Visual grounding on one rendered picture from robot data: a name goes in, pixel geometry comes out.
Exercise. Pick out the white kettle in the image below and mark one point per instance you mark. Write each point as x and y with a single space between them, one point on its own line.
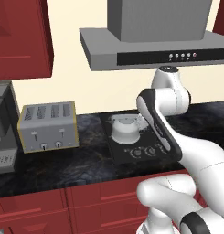
125 132

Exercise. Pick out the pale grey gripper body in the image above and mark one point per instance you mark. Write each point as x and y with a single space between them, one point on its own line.
142 122

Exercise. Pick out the narrow red wall cupboard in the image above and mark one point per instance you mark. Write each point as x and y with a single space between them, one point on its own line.
222 16

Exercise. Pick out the wide red drawer front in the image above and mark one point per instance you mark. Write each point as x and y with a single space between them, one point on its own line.
104 204

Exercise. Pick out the grey extractor hood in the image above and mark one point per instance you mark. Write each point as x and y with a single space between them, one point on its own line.
153 33

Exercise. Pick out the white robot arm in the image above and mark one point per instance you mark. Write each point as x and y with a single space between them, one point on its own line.
208 170

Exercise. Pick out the grey four-slot toaster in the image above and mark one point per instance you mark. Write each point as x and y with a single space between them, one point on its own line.
48 131

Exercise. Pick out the large red wall cupboard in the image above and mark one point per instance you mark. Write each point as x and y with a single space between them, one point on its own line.
22 36

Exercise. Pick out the grey coffee machine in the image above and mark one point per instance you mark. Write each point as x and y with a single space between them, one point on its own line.
3 128

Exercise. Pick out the black hob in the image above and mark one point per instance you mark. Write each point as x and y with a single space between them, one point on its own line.
119 152

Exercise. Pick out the black hob knob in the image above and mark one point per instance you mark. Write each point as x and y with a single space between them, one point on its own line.
151 151
135 152

